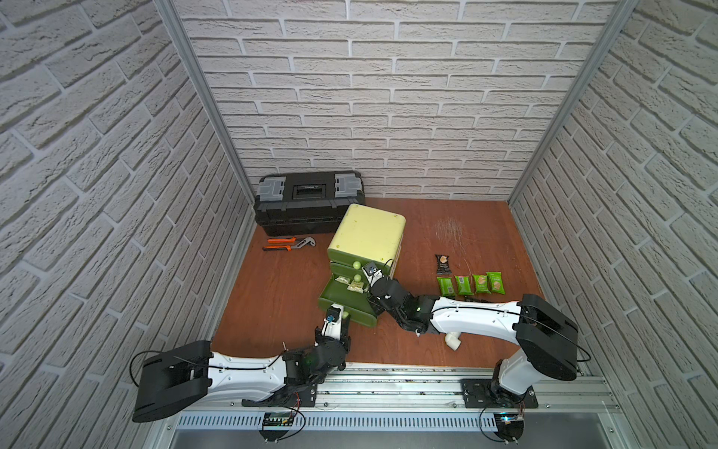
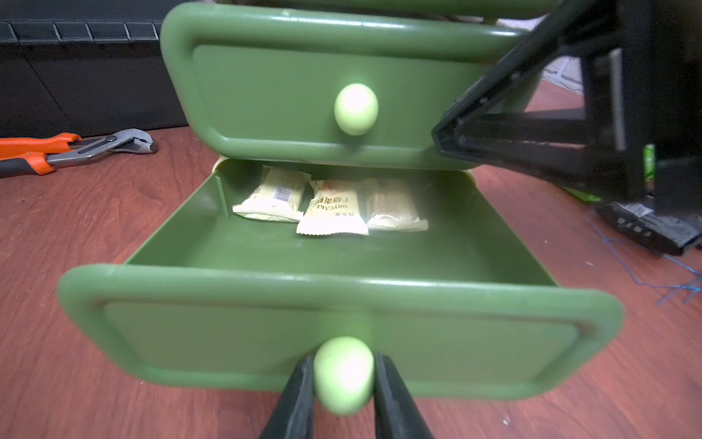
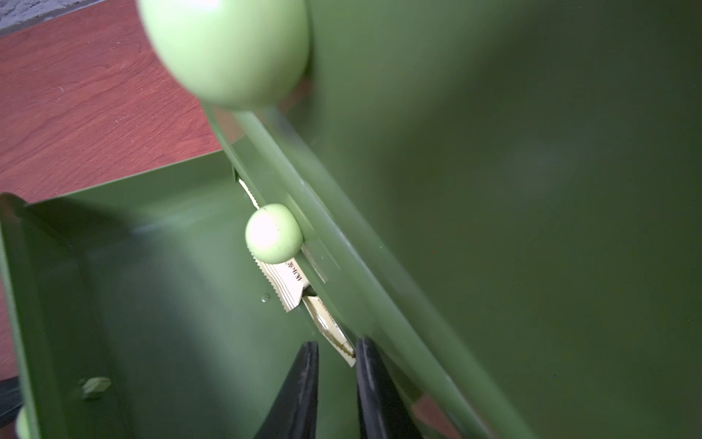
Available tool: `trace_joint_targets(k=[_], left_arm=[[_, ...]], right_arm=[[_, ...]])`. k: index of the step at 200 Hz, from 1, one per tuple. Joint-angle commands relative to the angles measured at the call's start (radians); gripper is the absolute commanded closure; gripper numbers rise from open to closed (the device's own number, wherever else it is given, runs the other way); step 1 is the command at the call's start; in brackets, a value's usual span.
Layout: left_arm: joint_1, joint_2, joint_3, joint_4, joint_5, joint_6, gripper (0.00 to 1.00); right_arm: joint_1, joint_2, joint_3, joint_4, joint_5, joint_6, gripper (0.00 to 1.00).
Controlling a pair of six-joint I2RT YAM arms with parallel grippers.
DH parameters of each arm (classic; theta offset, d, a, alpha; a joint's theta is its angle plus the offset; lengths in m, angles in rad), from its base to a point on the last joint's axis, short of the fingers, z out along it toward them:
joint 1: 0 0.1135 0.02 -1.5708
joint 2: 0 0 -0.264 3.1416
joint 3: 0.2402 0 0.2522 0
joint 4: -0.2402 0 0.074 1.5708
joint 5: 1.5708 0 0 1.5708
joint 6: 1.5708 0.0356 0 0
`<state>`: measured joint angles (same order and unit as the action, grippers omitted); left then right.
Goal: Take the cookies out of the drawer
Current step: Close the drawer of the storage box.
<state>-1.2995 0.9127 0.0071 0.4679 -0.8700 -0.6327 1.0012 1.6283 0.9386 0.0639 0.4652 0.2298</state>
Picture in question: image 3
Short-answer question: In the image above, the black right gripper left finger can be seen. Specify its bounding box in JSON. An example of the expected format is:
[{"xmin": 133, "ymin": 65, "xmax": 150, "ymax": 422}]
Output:
[{"xmin": 255, "ymin": 341, "xmax": 319, "ymax": 439}]

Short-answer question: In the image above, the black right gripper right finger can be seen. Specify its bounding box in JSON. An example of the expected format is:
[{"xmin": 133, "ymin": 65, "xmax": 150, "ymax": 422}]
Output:
[{"xmin": 356, "ymin": 338, "xmax": 422, "ymax": 439}]

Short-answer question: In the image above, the green bottom drawer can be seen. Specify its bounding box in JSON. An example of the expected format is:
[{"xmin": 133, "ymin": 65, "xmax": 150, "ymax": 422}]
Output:
[{"xmin": 1, "ymin": 152, "xmax": 359, "ymax": 438}]

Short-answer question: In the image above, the green drawer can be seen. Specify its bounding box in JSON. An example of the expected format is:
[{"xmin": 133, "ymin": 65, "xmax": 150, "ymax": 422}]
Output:
[
  {"xmin": 137, "ymin": 1, "xmax": 701, "ymax": 438},
  {"xmin": 204, "ymin": 105, "xmax": 535, "ymax": 438},
  {"xmin": 1, "ymin": 152, "xmax": 359, "ymax": 438}
]

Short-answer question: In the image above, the beige cookie packet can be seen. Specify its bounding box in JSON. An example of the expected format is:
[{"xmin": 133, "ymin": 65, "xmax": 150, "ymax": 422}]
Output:
[
  {"xmin": 238, "ymin": 179, "xmax": 310, "ymax": 312},
  {"xmin": 302, "ymin": 296, "xmax": 356, "ymax": 368}
]

